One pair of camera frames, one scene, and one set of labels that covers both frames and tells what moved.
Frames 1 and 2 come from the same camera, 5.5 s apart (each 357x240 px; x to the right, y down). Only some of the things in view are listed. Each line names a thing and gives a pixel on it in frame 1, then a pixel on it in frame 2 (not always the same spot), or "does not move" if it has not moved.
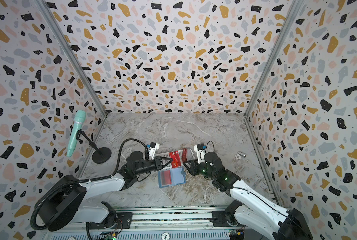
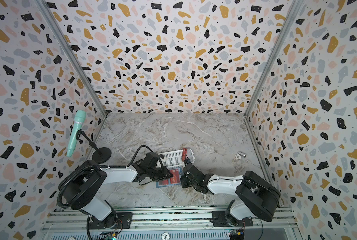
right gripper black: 193,165 -> 188,176
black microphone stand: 101,155 does not move
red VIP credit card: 176,162 -> 175,179
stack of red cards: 184,154 does not move
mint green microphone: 78,123 does not move
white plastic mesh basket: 190,156 does not move
